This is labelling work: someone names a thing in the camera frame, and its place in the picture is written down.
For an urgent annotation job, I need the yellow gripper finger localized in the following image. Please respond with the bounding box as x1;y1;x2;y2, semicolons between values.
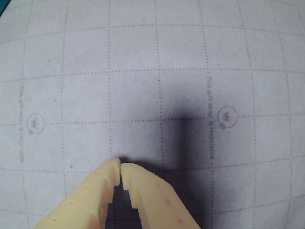
31;158;121;229
121;162;203;229

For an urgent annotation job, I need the gridded gift wrap paper sheet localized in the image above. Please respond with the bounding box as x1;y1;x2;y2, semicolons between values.
0;0;305;229

